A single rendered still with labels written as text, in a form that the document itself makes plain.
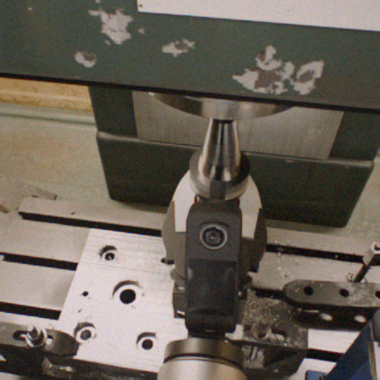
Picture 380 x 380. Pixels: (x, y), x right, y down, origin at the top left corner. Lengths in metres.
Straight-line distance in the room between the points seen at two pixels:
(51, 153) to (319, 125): 0.91
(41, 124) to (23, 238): 0.78
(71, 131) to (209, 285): 1.29
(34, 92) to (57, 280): 0.91
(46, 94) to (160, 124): 0.69
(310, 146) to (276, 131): 0.09
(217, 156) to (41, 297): 0.55
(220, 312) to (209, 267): 0.04
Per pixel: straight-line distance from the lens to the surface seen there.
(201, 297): 0.39
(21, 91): 1.69
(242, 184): 0.45
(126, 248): 0.80
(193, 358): 0.38
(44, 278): 0.90
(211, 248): 0.36
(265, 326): 0.68
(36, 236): 0.96
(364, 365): 0.57
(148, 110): 1.02
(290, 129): 1.01
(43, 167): 1.53
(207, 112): 0.31
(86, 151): 1.54
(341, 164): 1.13
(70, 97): 1.62
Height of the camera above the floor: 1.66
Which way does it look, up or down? 51 degrees down
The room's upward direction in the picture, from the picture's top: straight up
